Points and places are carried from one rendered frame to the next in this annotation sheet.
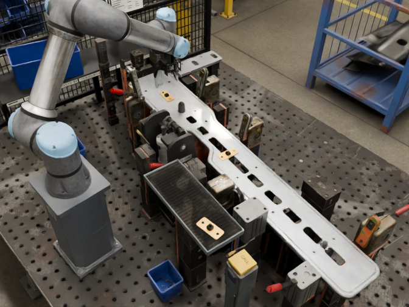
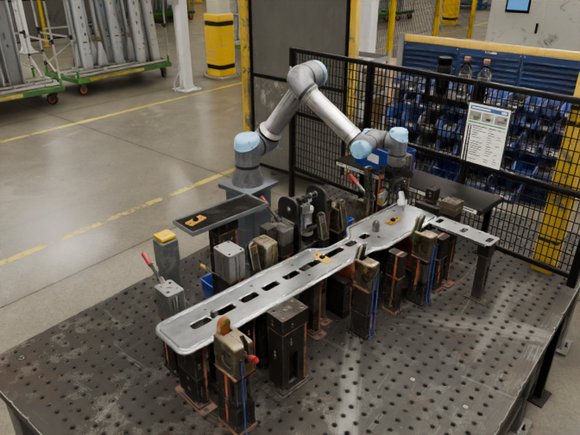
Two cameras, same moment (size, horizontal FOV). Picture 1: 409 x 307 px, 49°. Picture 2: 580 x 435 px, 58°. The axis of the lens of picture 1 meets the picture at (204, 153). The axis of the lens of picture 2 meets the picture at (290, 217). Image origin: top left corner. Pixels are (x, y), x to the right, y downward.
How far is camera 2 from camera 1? 2.05 m
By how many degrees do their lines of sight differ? 66
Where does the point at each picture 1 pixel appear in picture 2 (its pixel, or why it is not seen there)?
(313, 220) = (244, 310)
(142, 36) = (318, 110)
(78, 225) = not seen: hidden behind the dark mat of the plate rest
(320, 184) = (288, 307)
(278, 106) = (513, 356)
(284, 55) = not seen: outside the picture
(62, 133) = (247, 138)
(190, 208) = (216, 212)
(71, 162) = (238, 158)
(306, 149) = (438, 384)
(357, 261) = (194, 337)
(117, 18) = (299, 82)
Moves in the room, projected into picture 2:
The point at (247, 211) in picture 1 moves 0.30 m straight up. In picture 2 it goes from (224, 246) to (220, 170)
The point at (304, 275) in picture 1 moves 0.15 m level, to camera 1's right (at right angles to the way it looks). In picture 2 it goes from (168, 288) to (165, 315)
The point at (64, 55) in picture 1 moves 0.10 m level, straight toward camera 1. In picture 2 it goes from (286, 99) to (266, 102)
